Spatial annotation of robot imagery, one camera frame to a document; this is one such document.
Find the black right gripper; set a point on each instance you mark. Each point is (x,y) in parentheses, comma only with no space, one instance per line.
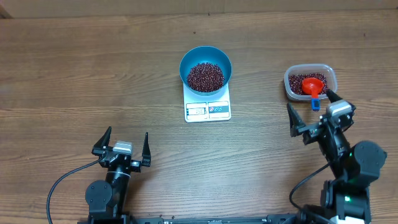
(311,131)

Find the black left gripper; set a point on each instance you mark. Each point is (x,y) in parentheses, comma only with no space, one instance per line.
(136,167)

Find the red scoop with blue handle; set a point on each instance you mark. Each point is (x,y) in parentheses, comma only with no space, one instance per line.
(313,87)

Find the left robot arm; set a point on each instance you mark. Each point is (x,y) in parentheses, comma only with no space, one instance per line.
(106,198)

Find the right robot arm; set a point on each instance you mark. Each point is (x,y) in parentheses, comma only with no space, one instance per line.
(346,198)

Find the white digital kitchen scale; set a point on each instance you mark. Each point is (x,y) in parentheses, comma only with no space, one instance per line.
(206,108)

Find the red beans in bowl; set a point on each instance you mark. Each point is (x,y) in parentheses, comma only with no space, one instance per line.
(205,77)

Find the teal plastic bowl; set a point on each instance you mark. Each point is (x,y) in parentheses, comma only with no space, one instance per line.
(204,54)

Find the clear plastic container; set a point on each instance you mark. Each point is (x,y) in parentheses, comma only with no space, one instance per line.
(324,69)

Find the red adzuki beans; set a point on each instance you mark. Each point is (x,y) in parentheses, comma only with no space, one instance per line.
(295,82)

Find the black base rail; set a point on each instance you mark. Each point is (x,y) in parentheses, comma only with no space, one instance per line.
(269,219)

